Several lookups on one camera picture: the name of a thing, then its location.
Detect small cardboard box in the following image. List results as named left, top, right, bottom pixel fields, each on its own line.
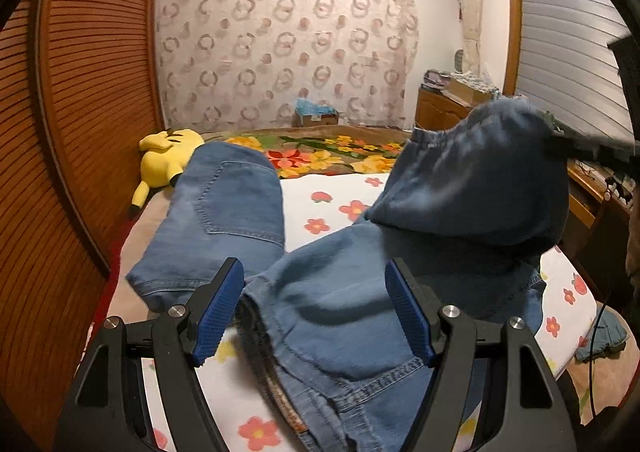
left=292, top=109, right=340, bottom=129

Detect narrow white lace curtain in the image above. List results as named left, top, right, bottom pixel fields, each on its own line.
left=452, top=0, right=483, bottom=77

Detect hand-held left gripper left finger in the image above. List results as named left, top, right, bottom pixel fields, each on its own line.
left=52, top=257, right=246, bottom=452

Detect ring patterned wall curtain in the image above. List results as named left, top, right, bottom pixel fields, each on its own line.
left=155, top=0, right=420, bottom=133

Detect long wooden cabinet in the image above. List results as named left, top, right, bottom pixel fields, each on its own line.
left=415, top=84, right=632, bottom=283

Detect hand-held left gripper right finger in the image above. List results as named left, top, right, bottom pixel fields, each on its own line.
left=384, top=258, right=581, bottom=452

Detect yellow plush toy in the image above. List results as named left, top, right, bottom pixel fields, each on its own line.
left=131, top=129, right=206, bottom=207

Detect wooden window frame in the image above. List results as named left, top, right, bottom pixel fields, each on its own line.
left=504, top=0, right=524, bottom=97

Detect blue crumpled bag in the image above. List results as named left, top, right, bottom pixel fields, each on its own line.
left=294, top=98, right=335, bottom=117

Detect wooden louvered door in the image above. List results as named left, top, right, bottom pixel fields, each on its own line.
left=0, top=0, right=166, bottom=433

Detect white flower print sheet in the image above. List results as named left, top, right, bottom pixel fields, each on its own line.
left=90, top=172, right=598, bottom=452

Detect floral patterned blanket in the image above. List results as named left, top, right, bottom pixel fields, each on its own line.
left=200, top=129, right=413, bottom=180

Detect dark blue denim pants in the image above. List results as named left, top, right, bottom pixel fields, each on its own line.
left=235, top=96, right=571, bottom=452

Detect blue cloth on floor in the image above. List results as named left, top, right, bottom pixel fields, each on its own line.
left=575, top=307, right=629, bottom=364

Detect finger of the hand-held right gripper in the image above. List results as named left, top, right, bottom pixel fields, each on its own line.
left=547, top=124, right=638, bottom=165

